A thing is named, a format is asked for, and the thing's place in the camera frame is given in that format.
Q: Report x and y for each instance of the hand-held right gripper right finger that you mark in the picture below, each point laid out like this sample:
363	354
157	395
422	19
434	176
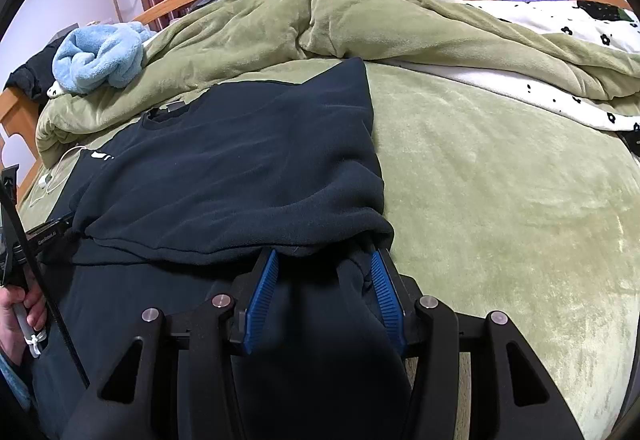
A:
385	292

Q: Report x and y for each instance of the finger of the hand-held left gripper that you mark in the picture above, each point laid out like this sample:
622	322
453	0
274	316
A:
50	232

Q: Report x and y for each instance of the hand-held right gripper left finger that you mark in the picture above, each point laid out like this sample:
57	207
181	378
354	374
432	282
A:
262	290

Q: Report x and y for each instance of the black sweatshirt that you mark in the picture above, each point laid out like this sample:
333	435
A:
225	180

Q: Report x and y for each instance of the person's left hand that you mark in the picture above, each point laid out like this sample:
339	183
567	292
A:
12	325

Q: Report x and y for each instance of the green plush bed blanket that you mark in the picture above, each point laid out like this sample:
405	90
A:
500	220

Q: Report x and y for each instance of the black jacket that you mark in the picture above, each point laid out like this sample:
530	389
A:
30	72

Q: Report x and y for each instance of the light blue fleece cloth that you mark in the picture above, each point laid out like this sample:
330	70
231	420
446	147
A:
95	54

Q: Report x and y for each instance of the green quilt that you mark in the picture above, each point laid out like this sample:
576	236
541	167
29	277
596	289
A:
280	29

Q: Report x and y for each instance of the white floral quilt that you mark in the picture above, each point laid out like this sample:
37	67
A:
565	19

